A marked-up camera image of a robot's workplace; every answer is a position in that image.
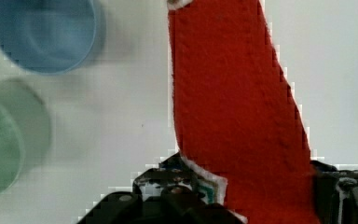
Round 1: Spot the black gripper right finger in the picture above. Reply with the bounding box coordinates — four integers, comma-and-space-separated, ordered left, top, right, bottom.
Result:
310, 161, 358, 224

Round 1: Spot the blue cup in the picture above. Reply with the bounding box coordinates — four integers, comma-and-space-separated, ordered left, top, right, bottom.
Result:
0, 0, 105, 76

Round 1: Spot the red plush ketchup bottle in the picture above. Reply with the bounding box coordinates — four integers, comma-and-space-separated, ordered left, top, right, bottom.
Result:
168, 0, 320, 224

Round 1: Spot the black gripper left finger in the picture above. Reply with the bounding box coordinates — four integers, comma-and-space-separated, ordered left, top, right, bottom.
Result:
77, 154, 246, 224

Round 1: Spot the green mug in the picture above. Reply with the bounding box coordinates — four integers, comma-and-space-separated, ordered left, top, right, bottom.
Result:
0, 78, 51, 193

